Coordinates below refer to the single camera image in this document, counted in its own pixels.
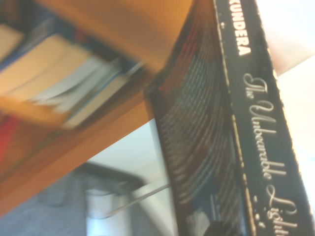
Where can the red folder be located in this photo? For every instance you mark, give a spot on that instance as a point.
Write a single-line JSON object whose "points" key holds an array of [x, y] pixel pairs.
{"points": [[7, 137]]}

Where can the white floor appliance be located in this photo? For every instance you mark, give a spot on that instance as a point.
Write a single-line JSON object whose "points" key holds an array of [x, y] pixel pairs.
{"points": [[98, 206]]}

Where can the wooden bookshelf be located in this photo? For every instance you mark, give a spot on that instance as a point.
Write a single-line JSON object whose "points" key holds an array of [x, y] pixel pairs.
{"points": [[86, 147]]}

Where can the black paperback book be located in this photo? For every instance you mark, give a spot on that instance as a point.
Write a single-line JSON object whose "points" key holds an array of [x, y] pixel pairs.
{"points": [[209, 123]]}

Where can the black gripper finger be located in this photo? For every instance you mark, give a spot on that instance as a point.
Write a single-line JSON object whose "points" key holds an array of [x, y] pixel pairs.
{"points": [[219, 229]]}

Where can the white page paperback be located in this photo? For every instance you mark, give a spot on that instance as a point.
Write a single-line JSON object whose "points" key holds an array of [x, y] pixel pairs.
{"points": [[73, 81]]}

